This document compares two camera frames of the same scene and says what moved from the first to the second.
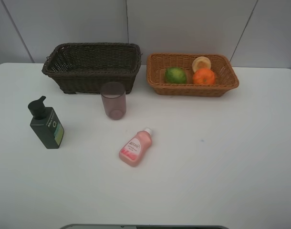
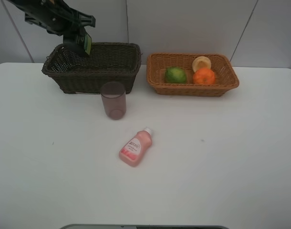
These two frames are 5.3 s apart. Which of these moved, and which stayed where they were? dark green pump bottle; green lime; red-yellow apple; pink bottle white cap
Moved: dark green pump bottle
Stayed: pink bottle white cap; red-yellow apple; green lime
